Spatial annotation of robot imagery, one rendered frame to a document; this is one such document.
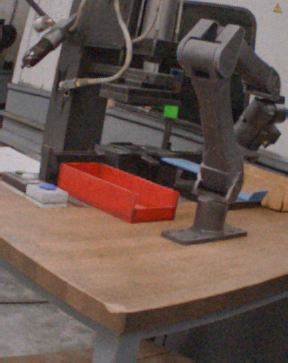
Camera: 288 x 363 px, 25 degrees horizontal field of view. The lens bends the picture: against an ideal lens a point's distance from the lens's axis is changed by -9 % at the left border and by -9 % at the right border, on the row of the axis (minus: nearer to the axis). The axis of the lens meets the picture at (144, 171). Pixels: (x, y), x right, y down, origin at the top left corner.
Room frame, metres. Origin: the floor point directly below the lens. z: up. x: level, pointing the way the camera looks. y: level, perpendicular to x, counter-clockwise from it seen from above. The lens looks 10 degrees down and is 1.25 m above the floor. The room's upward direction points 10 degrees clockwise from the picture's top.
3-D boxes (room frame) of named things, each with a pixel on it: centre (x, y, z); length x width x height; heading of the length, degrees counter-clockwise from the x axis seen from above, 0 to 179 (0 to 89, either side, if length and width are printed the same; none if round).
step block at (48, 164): (1.55, 0.20, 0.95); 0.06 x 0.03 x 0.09; 135
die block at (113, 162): (1.72, 0.03, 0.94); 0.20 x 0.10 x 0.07; 135
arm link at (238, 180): (1.33, -0.14, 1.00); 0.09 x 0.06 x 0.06; 55
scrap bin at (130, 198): (1.46, 0.05, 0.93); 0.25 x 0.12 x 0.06; 45
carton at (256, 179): (1.78, -0.32, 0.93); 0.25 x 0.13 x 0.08; 45
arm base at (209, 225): (1.32, -0.14, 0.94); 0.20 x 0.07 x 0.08; 135
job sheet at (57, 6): (3.31, 0.59, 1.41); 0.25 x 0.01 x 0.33; 41
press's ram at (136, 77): (1.76, 0.09, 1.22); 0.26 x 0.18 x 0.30; 45
